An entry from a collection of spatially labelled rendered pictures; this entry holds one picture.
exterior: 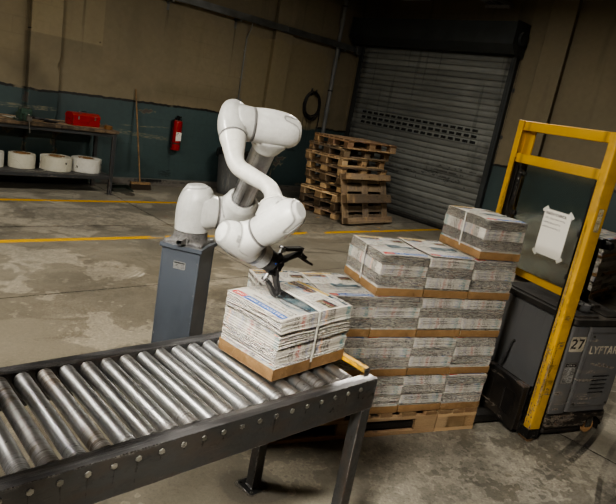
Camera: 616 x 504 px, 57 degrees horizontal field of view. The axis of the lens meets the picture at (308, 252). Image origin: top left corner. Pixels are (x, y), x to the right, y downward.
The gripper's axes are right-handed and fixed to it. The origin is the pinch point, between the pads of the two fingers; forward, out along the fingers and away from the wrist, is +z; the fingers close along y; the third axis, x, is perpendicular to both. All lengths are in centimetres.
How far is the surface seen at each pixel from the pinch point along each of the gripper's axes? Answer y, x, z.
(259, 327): 21.3, 5.7, -11.3
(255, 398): 40.6, 20.2, -11.9
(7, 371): 67, -23, -66
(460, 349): -15, -8, 154
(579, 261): -88, 25, 163
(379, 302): -14, -29, 93
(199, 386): 46, 7, -23
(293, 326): 15.3, 15.2, -7.2
